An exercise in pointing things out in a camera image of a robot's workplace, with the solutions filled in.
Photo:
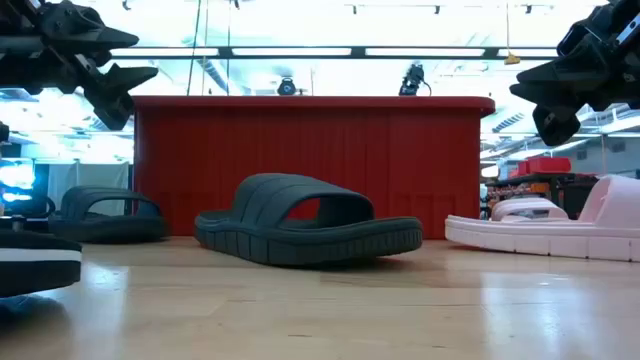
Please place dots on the dark green rubber slide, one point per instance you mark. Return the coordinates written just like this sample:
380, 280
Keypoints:
105, 227
280, 200

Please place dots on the ceiling track light rail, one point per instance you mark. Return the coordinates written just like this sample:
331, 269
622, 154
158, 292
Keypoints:
440, 7

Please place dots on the black overhead frame bar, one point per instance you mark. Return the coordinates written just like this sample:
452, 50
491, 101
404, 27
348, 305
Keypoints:
350, 52

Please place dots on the yellow hanging tag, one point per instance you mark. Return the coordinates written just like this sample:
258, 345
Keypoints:
512, 59

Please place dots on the large red plastic bin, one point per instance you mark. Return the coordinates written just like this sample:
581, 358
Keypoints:
310, 140

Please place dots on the red storage bin on shelf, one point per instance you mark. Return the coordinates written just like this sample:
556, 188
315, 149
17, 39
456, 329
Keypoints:
549, 165

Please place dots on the bright computer monitor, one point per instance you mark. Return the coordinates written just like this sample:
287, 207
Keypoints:
16, 180

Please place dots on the black flip-flop white stripe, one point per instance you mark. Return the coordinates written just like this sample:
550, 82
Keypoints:
35, 270

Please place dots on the pink rubber slide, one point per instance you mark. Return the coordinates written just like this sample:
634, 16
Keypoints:
575, 240

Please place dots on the grey curtain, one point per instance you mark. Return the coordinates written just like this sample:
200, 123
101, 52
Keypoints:
95, 180

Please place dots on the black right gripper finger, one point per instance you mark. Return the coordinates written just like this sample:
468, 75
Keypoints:
557, 120
580, 65

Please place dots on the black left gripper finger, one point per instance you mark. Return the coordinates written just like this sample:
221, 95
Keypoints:
95, 35
115, 95

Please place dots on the black shelf unit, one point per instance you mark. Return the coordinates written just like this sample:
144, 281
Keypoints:
560, 187

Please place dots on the round black spotlight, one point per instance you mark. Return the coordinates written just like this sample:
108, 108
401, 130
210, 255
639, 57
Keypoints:
286, 86

